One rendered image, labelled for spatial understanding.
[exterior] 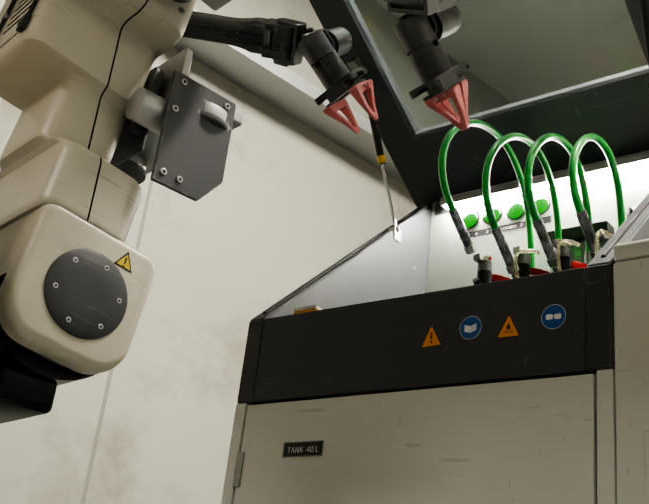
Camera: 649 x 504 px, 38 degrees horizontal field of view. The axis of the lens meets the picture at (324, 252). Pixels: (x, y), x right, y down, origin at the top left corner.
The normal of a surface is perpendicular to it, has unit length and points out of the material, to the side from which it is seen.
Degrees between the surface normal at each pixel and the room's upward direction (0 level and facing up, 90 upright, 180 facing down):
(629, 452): 90
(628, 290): 90
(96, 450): 90
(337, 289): 90
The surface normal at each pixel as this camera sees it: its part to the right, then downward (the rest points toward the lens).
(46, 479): 0.69, -0.22
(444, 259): -0.60, -0.39
